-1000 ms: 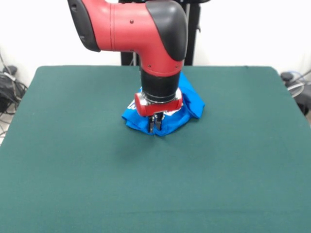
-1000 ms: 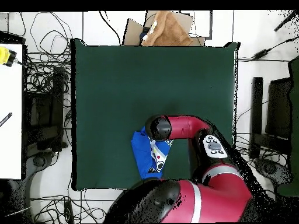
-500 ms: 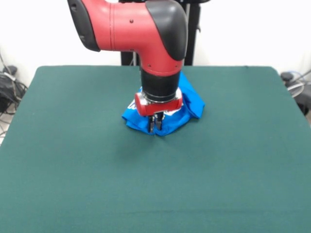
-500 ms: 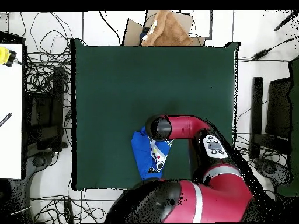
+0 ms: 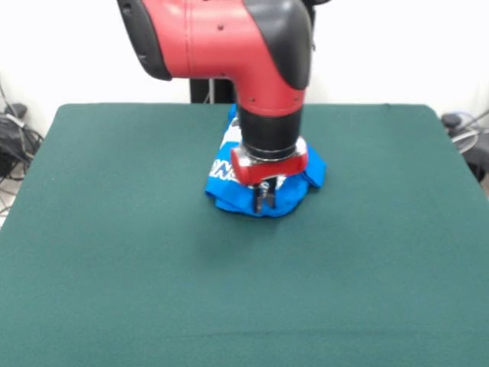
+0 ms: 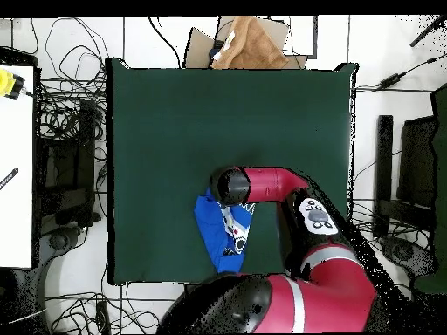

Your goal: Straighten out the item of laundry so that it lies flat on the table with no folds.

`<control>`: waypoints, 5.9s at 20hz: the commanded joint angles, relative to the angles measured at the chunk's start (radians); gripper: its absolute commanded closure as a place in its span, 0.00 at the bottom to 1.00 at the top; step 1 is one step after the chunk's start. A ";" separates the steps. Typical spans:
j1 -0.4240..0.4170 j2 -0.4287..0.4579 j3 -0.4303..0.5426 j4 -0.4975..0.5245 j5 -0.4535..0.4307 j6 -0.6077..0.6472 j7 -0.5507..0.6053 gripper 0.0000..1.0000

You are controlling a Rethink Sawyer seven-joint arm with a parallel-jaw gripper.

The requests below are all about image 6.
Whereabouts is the blue shirt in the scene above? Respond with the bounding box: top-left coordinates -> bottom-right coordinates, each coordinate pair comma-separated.
193,188 -> 257,274

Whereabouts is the dark green table cloth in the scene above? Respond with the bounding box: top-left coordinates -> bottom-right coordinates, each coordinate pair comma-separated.
105,57 -> 359,286

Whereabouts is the cardboard box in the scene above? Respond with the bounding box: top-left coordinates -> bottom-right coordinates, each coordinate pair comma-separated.
183,15 -> 308,70

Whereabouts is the brown towel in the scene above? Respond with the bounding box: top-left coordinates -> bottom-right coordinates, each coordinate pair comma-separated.
210,15 -> 290,70

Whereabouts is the black chair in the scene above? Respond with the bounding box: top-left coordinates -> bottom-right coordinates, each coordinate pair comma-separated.
375,114 -> 437,228

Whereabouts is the white table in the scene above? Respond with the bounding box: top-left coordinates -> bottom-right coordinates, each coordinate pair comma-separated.
0,64 -> 36,270

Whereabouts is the black marker pen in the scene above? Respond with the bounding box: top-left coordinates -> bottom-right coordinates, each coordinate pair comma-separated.
0,167 -> 19,191

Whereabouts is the yellow and black tool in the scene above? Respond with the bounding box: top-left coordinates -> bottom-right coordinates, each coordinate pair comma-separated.
0,68 -> 26,101

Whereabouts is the black rod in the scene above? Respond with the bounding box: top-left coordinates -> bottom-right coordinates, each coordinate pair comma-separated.
409,15 -> 447,48

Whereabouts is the black metal frame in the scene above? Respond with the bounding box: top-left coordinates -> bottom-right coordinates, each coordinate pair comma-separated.
34,99 -> 102,228

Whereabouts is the black cable tangle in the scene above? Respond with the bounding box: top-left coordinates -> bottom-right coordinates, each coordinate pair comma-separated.
45,285 -> 175,334
350,198 -> 432,252
29,17 -> 109,144

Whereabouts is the black power adapter with cable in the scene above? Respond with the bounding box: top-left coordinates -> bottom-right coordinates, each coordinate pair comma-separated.
355,51 -> 447,93

